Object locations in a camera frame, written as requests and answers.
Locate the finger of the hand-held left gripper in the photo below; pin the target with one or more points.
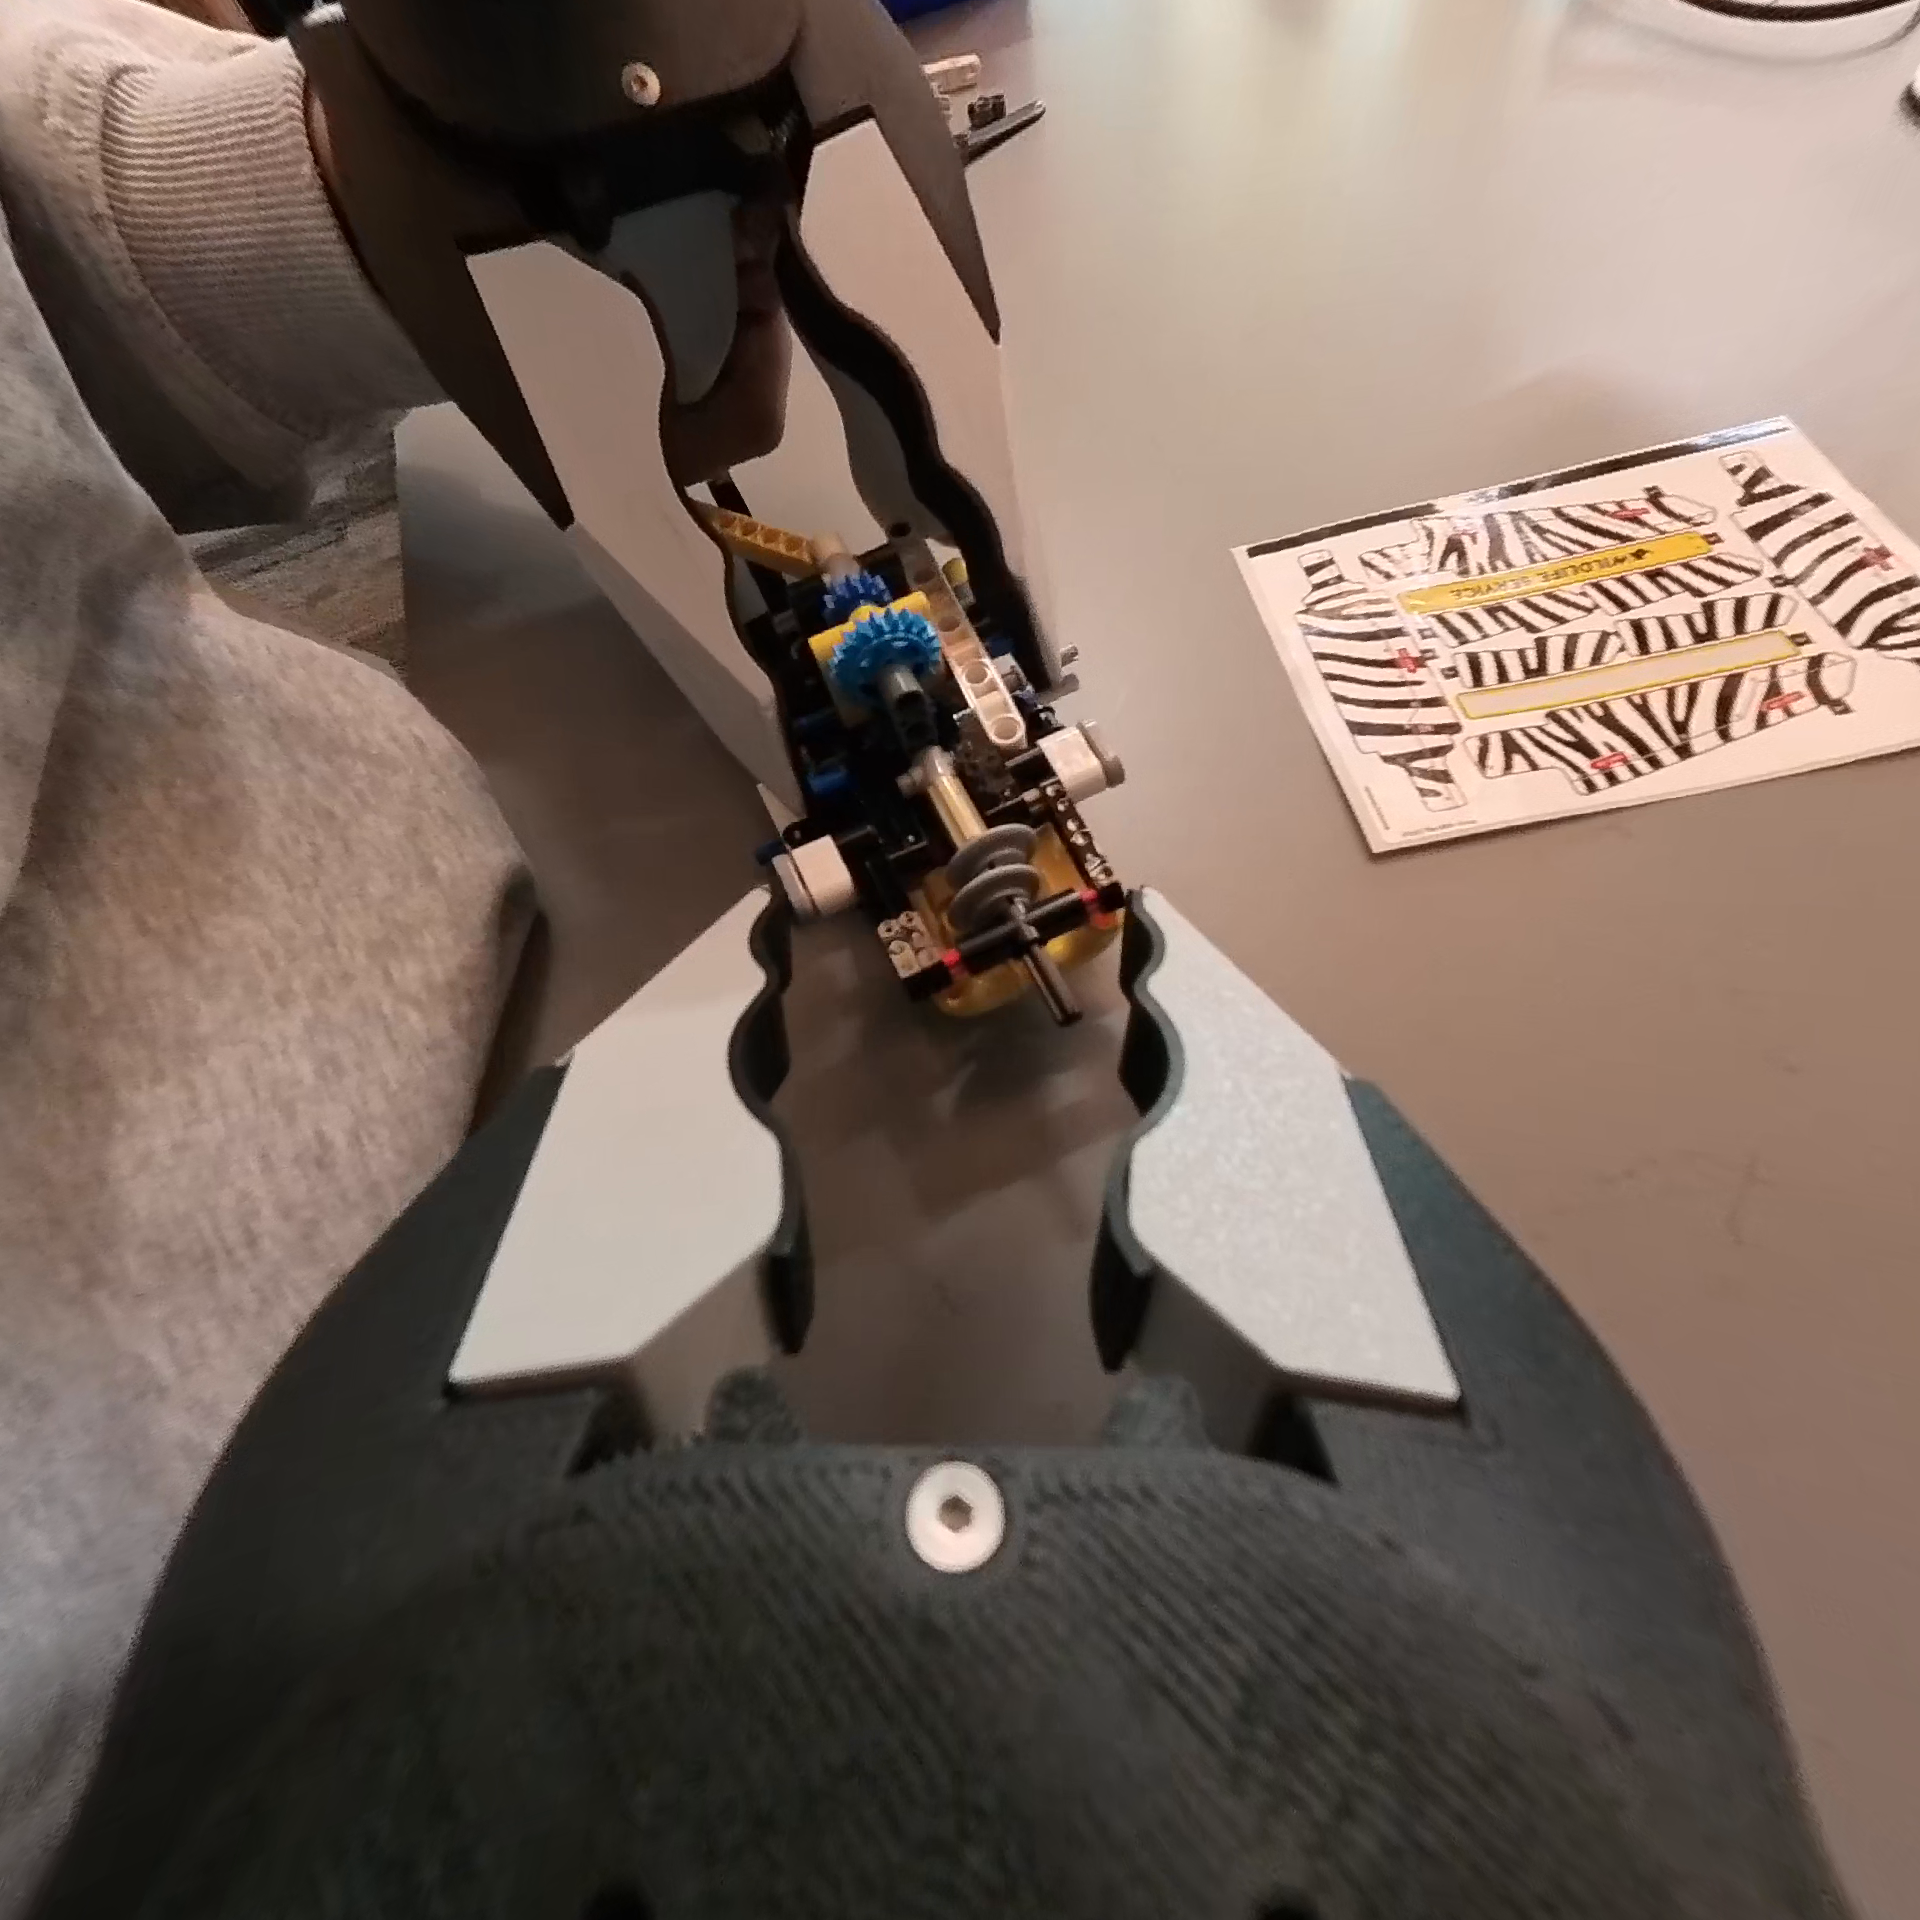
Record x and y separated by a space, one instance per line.
915 285
630 569

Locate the zebra striped sticker sheet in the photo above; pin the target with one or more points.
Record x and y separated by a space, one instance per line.
1575 662

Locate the person's left hand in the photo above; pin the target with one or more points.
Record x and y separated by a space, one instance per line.
744 441

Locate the person's grey sweater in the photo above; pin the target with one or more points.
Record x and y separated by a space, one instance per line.
196 975

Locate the lego vehicle model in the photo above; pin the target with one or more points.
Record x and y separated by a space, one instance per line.
885 652

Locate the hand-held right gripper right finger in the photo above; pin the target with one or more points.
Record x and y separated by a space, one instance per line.
1290 1231

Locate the small white lego beam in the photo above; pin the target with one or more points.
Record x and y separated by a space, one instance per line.
950 72

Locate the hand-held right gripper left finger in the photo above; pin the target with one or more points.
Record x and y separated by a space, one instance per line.
615 1215

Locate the small black lego piece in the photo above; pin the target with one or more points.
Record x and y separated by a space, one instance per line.
998 133

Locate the person's left forearm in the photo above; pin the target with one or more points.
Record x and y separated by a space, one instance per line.
166 225

